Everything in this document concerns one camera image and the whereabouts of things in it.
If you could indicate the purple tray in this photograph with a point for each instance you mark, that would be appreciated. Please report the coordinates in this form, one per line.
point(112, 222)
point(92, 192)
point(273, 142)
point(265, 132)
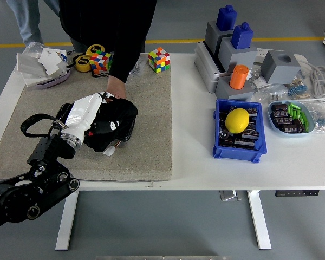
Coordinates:
point(54, 82)

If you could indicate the light grey enclosure box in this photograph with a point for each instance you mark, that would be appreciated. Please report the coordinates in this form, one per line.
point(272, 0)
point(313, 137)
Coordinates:
point(205, 67)

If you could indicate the white flat plate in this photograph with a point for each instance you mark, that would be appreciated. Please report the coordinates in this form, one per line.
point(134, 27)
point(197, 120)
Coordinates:
point(35, 80)

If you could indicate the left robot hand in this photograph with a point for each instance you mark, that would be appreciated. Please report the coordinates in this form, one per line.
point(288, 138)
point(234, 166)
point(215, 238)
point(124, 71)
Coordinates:
point(84, 111)

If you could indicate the white switch plate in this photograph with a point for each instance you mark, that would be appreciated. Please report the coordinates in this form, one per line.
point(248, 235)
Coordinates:
point(29, 63)

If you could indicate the light blue dish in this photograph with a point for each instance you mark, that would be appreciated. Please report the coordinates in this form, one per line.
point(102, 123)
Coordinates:
point(289, 135)

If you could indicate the person's left hand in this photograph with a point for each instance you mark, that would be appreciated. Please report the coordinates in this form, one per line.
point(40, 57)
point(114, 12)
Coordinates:
point(117, 86)

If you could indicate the grey box under table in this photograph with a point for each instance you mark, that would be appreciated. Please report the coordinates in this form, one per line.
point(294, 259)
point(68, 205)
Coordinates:
point(228, 195)

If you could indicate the crumpled clear plastic bag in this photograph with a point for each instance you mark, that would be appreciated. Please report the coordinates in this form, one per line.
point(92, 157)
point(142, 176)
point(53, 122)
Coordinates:
point(33, 48)

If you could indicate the white table leg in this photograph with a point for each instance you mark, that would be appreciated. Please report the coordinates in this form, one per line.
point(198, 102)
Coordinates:
point(260, 222)
point(66, 222)

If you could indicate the yellow lemon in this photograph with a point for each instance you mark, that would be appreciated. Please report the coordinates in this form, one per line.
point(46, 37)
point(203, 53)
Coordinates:
point(237, 120)

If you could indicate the person's left forearm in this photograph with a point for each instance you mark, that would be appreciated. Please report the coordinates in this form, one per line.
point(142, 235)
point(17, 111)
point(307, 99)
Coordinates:
point(124, 62)

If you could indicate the yellow tape measure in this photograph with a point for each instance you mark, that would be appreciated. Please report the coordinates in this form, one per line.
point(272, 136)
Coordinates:
point(82, 63)
point(94, 49)

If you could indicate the green battery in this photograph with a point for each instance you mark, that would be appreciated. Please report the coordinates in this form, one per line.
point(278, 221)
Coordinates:
point(290, 112)
point(303, 117)
point(294, 113)
point(294, 105)
point(298, 113)

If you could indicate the white power strip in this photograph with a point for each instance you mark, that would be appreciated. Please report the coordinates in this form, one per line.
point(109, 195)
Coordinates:
point(260, 52)

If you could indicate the orange cylinder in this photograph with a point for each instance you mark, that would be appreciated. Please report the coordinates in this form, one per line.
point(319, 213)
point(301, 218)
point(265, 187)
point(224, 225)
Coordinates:
point(239, 77)

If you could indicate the clear bag with plug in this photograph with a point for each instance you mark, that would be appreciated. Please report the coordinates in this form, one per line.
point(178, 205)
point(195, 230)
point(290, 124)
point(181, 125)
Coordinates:
point(270, 93)

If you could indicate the grey-brown mat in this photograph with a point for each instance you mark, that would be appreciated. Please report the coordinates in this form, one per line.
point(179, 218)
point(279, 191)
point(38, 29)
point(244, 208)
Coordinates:
point(97, 162)

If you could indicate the clear bag of blue resistors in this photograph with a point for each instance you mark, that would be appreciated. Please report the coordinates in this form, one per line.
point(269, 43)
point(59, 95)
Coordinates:
point(321, 119)

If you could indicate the person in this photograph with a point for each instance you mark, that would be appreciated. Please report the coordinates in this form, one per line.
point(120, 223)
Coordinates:
point(97, 16)
point(27, 21)

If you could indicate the blue bottle-shaped block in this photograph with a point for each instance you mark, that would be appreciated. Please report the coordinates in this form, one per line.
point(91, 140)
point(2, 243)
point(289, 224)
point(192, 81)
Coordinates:
point(227, 17)
point(242, 36)

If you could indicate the blue plastic bin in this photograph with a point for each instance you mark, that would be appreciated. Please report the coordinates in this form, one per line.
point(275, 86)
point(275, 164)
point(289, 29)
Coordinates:
point(238, 155)

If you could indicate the grey block with round hole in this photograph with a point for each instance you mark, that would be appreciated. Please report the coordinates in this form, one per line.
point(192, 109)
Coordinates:
point(276, 69)

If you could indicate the clear bag of metal parts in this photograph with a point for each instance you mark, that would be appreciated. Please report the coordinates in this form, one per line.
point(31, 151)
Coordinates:
point(257, 81)

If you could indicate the multicolour puzzle cube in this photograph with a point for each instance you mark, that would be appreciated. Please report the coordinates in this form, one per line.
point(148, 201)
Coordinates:
point(159, 60)
point(100, 61)

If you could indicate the white cardboard piece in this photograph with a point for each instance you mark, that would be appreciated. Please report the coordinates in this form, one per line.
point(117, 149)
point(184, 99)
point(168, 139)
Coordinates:
point(51, 61)

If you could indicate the clear bag of screws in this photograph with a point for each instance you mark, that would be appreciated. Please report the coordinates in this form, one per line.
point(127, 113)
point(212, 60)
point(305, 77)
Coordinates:
point(137, 67)

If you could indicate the black table control panel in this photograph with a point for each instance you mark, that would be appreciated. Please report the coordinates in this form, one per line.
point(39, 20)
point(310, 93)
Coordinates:
point(287, 193)

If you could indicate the black rag with red patch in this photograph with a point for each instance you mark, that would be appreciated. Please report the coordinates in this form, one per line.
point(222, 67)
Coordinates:
point(124, 111)

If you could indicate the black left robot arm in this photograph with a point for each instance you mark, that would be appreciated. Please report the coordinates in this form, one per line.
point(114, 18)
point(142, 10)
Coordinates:
point(16, 197)

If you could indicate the low grey holder block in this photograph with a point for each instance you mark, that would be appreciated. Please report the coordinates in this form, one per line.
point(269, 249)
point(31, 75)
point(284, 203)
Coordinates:
point(233, 94)

